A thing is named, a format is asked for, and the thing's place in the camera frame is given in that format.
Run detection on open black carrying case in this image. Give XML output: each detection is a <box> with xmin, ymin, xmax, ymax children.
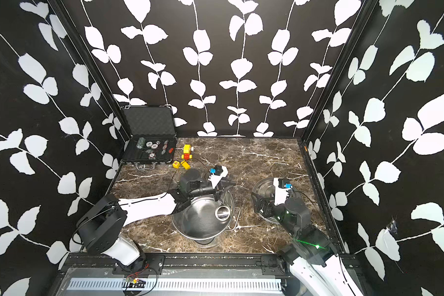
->
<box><xmin>122</xmin><ymin>106</ymin><xmax>177</xmax><ymax>170</ymax></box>

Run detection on stainless steel pot lid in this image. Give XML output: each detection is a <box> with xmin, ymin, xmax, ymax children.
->
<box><xmin>252</xmin><ymin>177</ymin><xmax>304</xmax><ymax>224</ymax></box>

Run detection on white slotted cable duct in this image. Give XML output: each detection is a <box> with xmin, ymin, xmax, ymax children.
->
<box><xmin>64</xmin><ymin>277</ymin><xmax>282</xmax><ymax>294</ymax></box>

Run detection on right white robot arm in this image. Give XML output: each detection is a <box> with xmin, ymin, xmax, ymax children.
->
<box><xmin>251</xmin><ymin>189</ymin><xmax>364</xmax><ymax>296</ymax></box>

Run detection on metal ladle spoon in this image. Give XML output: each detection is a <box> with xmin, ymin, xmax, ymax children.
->
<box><xmin>215</xmin><ymin>199</ymin><xmax>231</xmax><ymax>222</ymax></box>

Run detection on black front rail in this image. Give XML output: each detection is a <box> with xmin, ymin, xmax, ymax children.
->
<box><xmin>92</xmin><ymin>252</ymin><xmax>319</xmax><ymax>276</ymax></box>

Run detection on yellow flat toy brick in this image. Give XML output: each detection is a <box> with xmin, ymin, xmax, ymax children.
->
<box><xmin>181</xmin><ymin>160</ymin><xmax>191</xmax><ymax>170</ymax></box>

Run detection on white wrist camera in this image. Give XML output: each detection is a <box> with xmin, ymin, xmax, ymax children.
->
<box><xmin>208</xmin><ymin>165</ymin><xmax>228</xmax><ymax>188</ymax></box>
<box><xmin>273</xmin><ymin>178</ymin><xmax>292</xmax><ymax>206</ymax></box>

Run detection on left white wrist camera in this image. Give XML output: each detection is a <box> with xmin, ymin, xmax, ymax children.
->
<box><xmin>208</xmin><ymin>165</ymin><xmax>228</xmax><ymax>188</ymax></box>

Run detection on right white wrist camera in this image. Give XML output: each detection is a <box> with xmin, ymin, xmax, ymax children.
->
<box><xmin>273</xmin><ymin>178</ymin><xmax>292</xmax><ymax>206</ymax></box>

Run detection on yellow red toy block figure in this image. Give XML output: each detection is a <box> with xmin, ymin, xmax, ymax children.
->
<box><xmin>181</xmin><ymin>144</ymin><xmax>194</xmax><ymax>161</ymax></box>

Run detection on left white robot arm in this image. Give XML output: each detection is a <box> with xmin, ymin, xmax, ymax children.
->
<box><xmin>75</xmin><ymin>165</ymin><xmax>235</xmax><ymax>266</ymax></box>

